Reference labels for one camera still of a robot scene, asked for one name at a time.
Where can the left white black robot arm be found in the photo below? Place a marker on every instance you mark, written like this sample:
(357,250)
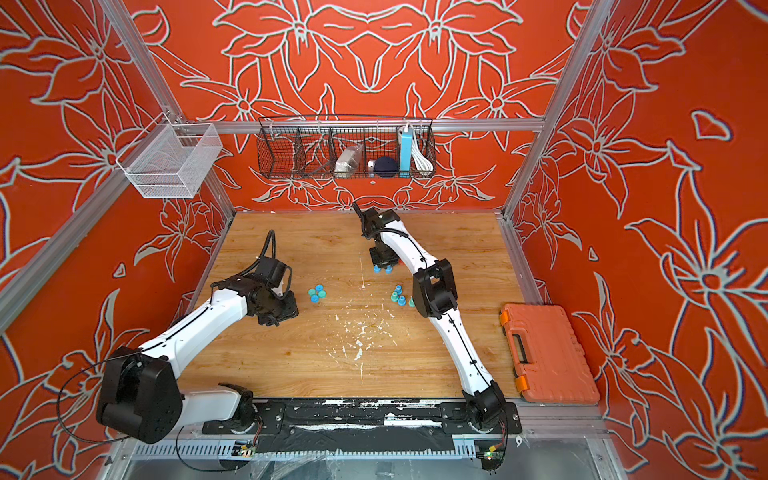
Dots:
(140,395)

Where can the black wire wall basket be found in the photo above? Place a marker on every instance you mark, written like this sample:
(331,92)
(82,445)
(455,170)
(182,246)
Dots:
(346,147)

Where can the silver pouch in basket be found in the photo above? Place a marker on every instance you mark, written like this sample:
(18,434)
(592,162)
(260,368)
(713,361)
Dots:
(348,162)

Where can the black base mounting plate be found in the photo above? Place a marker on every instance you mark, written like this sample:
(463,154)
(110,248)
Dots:
(369,427)

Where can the light blue box in basket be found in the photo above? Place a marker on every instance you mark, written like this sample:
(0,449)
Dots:
(405,155)

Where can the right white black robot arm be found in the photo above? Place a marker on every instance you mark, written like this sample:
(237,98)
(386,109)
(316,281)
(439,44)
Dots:
(435,297)

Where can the clear plastic wall bin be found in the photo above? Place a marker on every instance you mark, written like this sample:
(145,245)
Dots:
(172,161)

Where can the dark blue ball in basket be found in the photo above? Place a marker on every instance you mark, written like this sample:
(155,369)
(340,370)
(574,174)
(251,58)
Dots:
(386,167)

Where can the orange plastic tool case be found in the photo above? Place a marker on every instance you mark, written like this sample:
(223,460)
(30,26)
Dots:
(549,362)

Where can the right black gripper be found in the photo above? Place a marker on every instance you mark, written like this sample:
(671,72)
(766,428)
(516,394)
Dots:
(379,263)

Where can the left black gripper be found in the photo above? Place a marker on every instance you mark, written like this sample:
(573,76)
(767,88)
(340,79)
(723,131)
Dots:
(291,309)

